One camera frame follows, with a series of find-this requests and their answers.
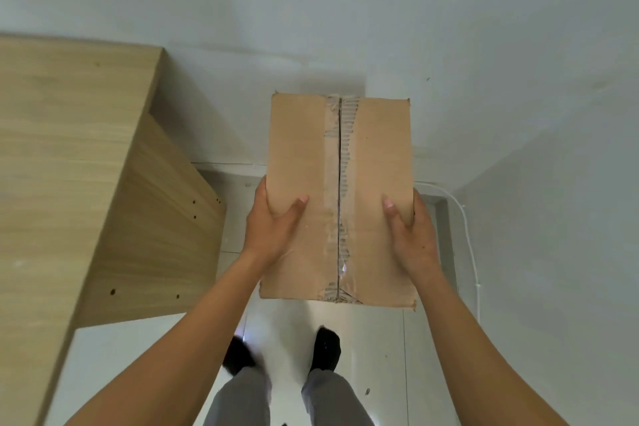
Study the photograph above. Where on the person's right black sock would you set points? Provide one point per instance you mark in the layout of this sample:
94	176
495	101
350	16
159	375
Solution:
325	348

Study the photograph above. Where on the person's grey trousers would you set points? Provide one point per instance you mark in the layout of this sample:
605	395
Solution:
329	400

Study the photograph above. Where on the person's left forearm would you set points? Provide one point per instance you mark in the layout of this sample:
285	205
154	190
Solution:
174	351

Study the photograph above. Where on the person's right hand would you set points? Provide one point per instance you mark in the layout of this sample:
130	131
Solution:
417	246

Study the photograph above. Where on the person's left hand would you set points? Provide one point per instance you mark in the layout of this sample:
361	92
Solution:
269	236

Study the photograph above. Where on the person's right forearm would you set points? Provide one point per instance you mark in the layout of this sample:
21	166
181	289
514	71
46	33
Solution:
489	356

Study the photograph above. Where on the plain brown cardboard box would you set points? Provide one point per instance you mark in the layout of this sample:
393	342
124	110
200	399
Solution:
299	151

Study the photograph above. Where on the light wooden table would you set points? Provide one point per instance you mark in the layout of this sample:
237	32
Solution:
60	141

